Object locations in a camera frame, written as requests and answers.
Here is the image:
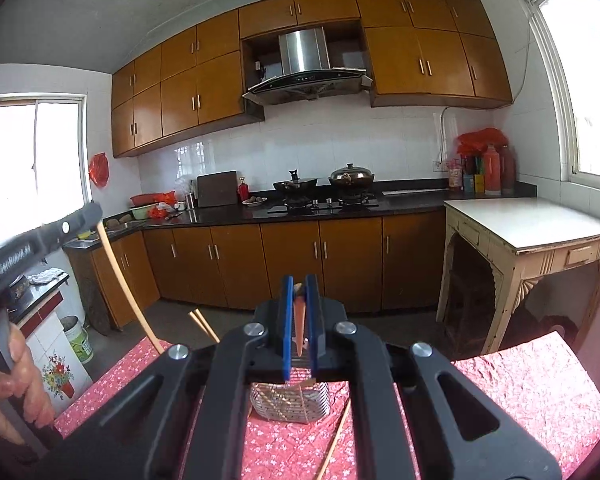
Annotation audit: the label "light wooden chopstick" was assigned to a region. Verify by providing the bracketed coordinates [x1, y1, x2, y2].
[96, 220, 164, 354]
[294, 283, 306, 356]

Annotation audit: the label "brown lower kitchen cabinets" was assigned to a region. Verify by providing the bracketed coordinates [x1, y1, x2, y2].
[64, 209, 448, 330]

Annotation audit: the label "brown kitchen cabinets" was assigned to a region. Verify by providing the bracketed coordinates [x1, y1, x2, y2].
[111, 0, 513, 157]
[64, 209, 448, 330]

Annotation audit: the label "brown upper kitchen cabinets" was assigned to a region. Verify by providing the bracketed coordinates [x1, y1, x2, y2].
[111, 0, 513, 157]

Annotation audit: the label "left human hand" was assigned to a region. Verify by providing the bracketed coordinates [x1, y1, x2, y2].
[0, 323, 55, 445]

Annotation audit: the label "flower decorated white cabinet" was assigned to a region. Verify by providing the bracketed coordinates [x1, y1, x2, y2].
[9, 268, 93, 416]

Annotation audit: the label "white plastic bucket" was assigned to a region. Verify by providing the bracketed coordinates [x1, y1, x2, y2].
[60, 315, 94, 364]

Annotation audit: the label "chopstick in holder leaning left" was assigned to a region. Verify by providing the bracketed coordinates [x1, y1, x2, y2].
[188, 309, 220, 344]

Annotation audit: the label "red floral tablecloth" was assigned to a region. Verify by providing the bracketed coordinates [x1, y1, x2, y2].
[52, 329, 600, 480]

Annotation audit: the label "red plastic basin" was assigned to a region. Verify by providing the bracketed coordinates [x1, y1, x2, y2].
[130, 191, 178, 207]

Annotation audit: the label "cream wooden side table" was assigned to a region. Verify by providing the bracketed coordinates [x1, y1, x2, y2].
[436, 197, 600, 353]

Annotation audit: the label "dark cutting board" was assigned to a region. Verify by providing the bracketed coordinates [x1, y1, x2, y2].
[196, 170, 239, 208]

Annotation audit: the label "small red bottle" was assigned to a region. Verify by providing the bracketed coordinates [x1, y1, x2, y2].
[238, 177, 250, 202]

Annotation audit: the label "black lidded pot right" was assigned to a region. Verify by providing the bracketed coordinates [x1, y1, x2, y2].
[328, 162, 375, 195]

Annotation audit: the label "black wok left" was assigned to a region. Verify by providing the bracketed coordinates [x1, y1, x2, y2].
[273, 169, 317, 198]

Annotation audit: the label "orange thermos bottle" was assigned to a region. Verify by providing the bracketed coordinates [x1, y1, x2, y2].
[482, 144, 502, 196]

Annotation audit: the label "red bag on counter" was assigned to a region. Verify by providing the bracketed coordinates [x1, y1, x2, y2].
[456, 127, 508, 156]

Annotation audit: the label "steel range hood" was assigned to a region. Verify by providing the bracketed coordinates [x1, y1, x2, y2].
[242, 21, 373, 106]

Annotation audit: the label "wire metal utensil holder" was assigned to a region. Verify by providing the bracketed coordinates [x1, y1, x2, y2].
[250, 378, 330, 424]

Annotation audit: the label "red plastic bag on wall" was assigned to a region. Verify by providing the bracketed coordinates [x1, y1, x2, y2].
[88, 152, 110, 188]

